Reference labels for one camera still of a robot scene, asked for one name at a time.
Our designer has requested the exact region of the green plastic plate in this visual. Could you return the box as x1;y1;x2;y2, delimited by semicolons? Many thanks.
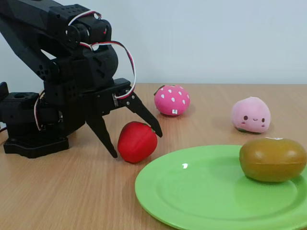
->
134;144;307;230

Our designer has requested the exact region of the white red black elbow cable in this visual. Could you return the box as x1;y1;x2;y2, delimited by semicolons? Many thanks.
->
67;10;102;26

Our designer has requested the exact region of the pink plush peach with face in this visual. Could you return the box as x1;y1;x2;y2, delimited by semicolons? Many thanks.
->
231;96;272;134

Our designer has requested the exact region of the black robot arm with base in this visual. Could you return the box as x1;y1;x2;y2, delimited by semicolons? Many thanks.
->
0;0;113;159

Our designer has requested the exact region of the white red black gripper cable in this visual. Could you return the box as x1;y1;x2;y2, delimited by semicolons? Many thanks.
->
80;40;137;100

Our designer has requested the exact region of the red squishy strawberry toy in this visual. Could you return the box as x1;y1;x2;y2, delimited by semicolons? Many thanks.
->
117;121;158;164

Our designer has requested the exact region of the brown squishy kiwi toy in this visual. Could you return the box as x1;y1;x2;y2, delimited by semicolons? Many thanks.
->
239;137;307;183

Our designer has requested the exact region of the white red black base cable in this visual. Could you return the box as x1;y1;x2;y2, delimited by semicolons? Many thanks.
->
33;89;46;131

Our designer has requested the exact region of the pink plush strawberry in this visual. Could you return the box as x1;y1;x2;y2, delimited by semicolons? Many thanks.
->
153;84;191;117

